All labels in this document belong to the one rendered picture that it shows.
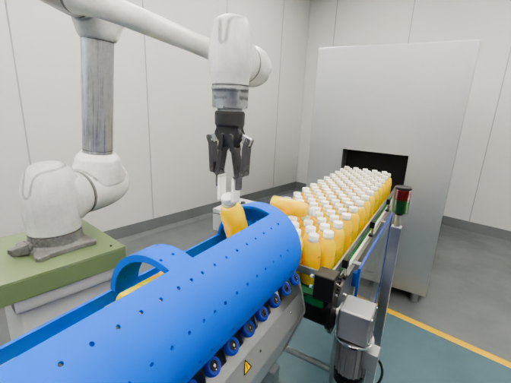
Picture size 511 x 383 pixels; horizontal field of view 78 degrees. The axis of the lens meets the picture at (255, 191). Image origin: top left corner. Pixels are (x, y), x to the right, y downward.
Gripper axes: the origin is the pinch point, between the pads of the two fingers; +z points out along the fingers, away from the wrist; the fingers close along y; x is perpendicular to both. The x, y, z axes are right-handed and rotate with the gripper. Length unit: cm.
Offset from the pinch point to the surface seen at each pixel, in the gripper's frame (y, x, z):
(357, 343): 33, 33, 57
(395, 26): -40, 445, -135
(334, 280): 24.0, 25.9, 32.1
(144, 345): 12.3, -38.8, 15.1
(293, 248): 14.0, 13.6, 18.7
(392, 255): 37, 61, 34
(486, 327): 97, 197, 132
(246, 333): 11.4, -6.7, 35.6
